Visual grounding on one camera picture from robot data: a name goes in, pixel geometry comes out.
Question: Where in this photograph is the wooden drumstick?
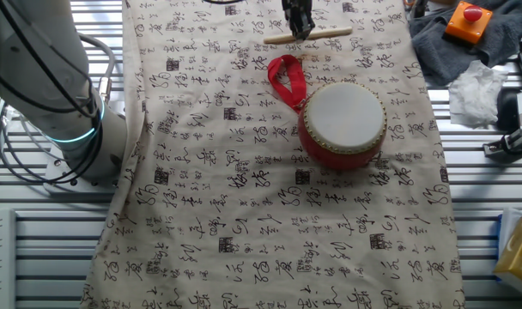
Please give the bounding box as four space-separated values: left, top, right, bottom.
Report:
263 26 355 45

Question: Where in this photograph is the grey towel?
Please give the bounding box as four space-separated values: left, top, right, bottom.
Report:
409 0 522 89

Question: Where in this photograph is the yellow tissue pack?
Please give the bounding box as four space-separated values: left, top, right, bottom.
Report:
492 207 522 289

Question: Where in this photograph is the red drum with white skin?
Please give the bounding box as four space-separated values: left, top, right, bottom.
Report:
297 81 389 172

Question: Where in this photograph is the red ribbon strap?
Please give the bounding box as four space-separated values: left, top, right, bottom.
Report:
267 54 308 115

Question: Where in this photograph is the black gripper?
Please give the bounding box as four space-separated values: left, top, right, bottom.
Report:
281 0 317 42

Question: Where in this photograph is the black camera clamp mount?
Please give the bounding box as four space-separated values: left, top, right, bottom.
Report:
483 127 522 163

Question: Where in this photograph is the orange emergency stop button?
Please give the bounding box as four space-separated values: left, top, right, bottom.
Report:
441 1 494 47

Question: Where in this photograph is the crumpled white tissue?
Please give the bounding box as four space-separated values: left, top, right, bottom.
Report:
447 58 509 129

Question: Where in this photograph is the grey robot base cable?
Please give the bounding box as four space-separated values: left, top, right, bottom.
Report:
78 33 117 105

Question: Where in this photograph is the black computer mouse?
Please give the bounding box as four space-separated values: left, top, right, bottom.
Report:
495 88 520 133

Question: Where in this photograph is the black cable bundle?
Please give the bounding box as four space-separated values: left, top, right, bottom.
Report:
0 0 106 186

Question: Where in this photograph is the beige calligraphy print cloth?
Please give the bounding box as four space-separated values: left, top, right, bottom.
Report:
79 0 466 309

